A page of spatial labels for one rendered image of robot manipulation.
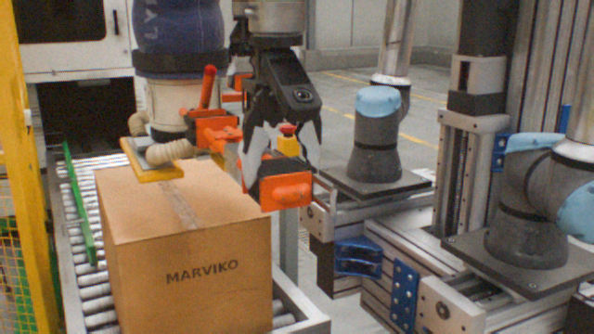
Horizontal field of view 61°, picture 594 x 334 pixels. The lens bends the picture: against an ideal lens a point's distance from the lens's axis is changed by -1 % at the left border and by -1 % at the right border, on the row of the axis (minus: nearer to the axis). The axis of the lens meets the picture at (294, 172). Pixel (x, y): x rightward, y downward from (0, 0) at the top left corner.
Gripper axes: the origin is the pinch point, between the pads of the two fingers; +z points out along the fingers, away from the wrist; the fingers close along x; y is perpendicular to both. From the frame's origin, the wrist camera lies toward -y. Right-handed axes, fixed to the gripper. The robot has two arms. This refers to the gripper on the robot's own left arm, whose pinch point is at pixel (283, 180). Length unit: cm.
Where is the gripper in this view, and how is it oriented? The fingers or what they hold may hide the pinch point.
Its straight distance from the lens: 71.9
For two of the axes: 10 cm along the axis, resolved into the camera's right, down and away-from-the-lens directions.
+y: -4.0, -3.0, 8.6
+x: -9.1, 1.3, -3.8
